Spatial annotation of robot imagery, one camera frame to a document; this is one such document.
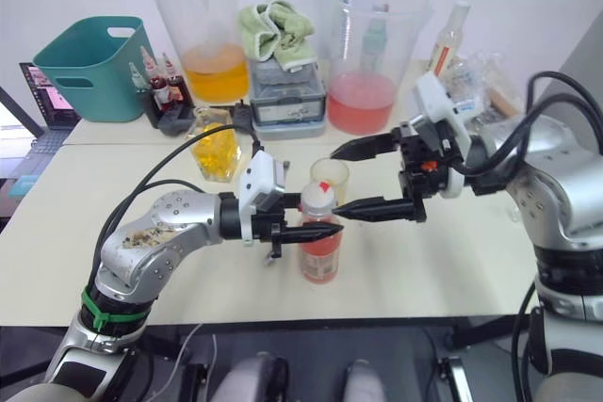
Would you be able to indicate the green towel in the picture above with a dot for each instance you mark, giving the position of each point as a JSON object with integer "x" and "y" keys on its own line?
{"x": 273, "y": 30}

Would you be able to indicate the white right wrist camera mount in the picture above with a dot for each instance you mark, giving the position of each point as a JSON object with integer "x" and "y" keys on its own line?
{"x": 438, "y": 96}

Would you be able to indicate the grey plastic storage box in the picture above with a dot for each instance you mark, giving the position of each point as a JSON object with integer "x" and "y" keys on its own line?
{"x": 287, "y": 105}

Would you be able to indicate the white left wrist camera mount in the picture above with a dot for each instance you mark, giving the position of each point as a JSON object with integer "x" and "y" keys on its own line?
{"x": 259, "y": 176}

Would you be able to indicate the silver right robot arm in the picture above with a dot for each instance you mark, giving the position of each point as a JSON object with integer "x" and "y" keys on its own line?
{"x": 560, "y": 195}

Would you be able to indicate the square bottle yellow liquid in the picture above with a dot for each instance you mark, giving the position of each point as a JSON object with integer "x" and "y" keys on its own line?
{"x": 214, "y": 152}

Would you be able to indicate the pink juice bottle white cap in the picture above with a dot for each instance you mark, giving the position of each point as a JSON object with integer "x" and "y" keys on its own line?
{"x": 320, "y": 256}

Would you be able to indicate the small clear dropper bottle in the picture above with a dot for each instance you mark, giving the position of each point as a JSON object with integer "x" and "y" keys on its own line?
{"x": 137, "y": 79}

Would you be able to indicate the clear bottle orange label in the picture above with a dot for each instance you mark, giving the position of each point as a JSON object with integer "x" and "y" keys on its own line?
{"x": 447, "y": 49}

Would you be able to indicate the grey rounded robot foot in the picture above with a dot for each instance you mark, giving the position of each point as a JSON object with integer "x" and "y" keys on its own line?
{"x": 363, "y": 383}
{"x": 249, "y": 381}

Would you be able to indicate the clear drinking glass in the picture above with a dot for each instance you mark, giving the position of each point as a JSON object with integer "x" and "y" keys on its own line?
{"x": 330, "y": 171}

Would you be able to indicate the small black object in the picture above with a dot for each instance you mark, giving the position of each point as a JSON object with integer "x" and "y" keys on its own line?
{"x": 242, "y": 115}

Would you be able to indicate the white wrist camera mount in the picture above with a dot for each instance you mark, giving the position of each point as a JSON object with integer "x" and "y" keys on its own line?
{"x": 259, "y": 176}
{"x": 438, "y": 96}

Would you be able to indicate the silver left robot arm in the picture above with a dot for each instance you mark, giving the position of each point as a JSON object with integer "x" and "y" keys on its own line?
{"x": 160, "y": 228}

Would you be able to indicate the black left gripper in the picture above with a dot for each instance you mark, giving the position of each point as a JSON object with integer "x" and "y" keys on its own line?
{"x": 266, "y": 228}

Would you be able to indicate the pale green bottle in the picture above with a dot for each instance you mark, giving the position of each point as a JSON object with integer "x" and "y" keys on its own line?
{"x": 376, "y": 44}

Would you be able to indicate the large beaker pink liquid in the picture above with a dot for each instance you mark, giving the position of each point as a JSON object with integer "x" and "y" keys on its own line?
{"x": 363, "y": 101}

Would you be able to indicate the green band on arm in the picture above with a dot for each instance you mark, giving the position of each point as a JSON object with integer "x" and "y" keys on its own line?
{"x": 101, "y": 312}

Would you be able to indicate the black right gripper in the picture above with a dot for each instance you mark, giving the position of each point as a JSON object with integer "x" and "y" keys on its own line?
{"x": 419, "y": 171}

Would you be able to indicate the teal plastic bin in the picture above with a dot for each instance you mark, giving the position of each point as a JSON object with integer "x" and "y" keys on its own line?
{"x": 89, "y": 72}

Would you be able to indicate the small red dropper bottle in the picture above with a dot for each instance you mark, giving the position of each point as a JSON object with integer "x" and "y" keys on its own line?
{"x": 175, "y": 84}
{"x": 158, "y": 86}

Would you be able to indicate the laptop computer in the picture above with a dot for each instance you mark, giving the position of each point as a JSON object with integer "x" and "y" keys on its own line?
{"x": 47, "y": 96}

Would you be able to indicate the black bottle holder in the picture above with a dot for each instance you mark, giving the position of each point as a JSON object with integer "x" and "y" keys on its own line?
{"x": 176, "y": 119}

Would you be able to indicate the crumpled clear plastic bag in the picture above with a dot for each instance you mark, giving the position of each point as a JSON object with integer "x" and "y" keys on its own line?
{"x": 490, "y": 77}

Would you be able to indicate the large beaker orange liquid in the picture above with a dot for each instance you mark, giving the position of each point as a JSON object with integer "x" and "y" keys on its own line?
{"x": 212, "y": 68}

